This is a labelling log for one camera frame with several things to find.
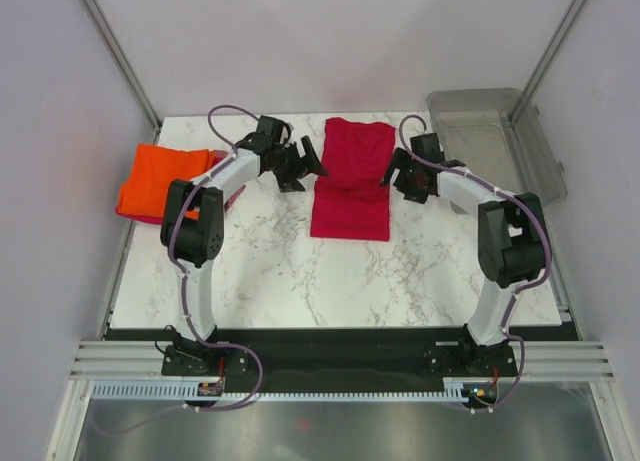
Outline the aluminium frame post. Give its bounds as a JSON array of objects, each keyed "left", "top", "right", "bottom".
[
  {"left": 78, "top": 0, "right": 162, "bottom": 135},
  {"left": 508, "top": 0, "right": 590, "bottom": 124}
]

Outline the pink white shirts stack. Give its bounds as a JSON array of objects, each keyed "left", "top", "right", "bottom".
[{"left": 115, "top": 149, "right": 241, "bottom": 228}]

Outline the crimson red t shirt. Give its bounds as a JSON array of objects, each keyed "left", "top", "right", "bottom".
[{"left": 310, "top": 117, "right": 396, "bottom": 242}]

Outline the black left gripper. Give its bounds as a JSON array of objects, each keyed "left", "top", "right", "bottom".
[{"left": 272, "top": 137, "right": 328, "bottom": 194}]

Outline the left aluminium frame post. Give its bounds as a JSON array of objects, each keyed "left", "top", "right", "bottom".
[{"left": 78, "top": 0, "right": 162, "bottom": 135}]

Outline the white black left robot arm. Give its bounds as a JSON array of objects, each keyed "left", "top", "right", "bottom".
[{"left": 160, "top": 116, "right": 328, "bottom": 374}]

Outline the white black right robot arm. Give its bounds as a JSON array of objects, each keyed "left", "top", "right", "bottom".
[{"left": 381, "top": 133, "right": 551, "bottom": 375}]

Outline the right aluminium frame post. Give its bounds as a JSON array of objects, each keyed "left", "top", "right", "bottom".
[{"left": 508, "top": 0, "right": 590, "bottom": 124}]

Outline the white slotted cable duct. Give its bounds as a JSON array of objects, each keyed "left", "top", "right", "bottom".
[{"left": 91, "top": 380, "right": 484, "bottom": 403}]

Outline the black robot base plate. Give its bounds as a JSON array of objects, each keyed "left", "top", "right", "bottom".
[{"left": 161, "top": 327, "right": 518, "bottom": 392}]

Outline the clear grey plastic bin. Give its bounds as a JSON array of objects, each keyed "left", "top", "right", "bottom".
[{"left": 427, "top": 88, "right": 567, "bottom": 206}]

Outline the orange t shirt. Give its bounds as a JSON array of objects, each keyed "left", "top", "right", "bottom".
[{"left": 115, "top": 144, "right": 220, "bottom": 225}]

